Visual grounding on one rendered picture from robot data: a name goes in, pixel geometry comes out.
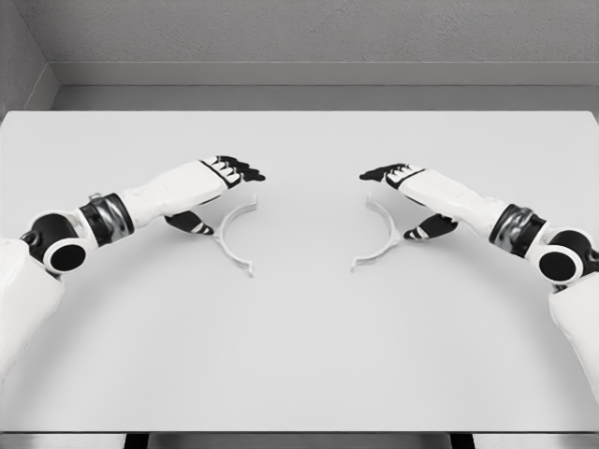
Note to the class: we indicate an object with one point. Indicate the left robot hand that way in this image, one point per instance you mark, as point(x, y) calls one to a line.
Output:
point(196, 182)

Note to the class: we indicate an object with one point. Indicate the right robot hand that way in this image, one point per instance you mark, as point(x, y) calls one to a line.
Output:
point(430, 187)

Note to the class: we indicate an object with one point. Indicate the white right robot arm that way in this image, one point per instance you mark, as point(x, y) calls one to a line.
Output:
point(519, 224)

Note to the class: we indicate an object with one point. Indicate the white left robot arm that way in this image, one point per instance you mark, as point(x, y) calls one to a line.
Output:
point(107, 212)

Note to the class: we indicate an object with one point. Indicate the thin white pipe clamp half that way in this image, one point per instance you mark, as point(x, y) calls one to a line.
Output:
point(395, 234)
point(221, 237)

